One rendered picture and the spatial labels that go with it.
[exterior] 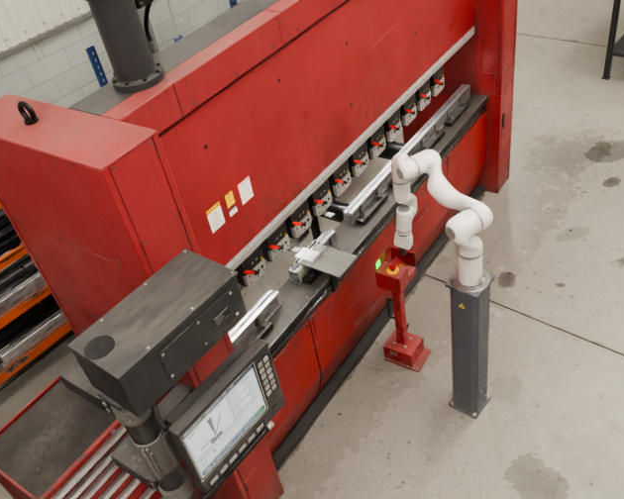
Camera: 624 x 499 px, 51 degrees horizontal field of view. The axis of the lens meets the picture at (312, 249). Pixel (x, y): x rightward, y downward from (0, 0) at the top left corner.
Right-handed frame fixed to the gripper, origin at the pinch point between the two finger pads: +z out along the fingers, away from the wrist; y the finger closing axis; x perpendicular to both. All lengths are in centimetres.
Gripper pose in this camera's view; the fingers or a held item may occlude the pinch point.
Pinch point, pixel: (403, 251)
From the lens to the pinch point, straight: 370.8
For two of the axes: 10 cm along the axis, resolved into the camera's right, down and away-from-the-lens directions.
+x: 5.4, -6.1, 5.9
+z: 0.8, 7.3, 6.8
